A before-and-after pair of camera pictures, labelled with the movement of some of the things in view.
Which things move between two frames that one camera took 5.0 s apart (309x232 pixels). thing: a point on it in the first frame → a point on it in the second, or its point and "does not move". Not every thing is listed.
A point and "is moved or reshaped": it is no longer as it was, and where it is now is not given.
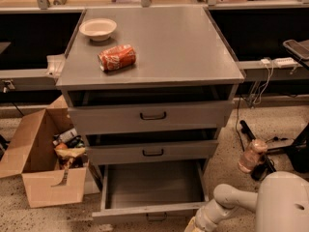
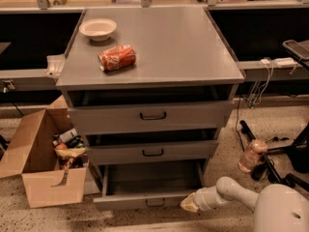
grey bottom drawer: [152, 190] is moved or reshaped
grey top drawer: [140, 108] does not move
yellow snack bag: [71, 159] does not move
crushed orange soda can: [117, 57] does not move
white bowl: [98, 29] does not move
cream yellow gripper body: [203, 217] → [202, 199]
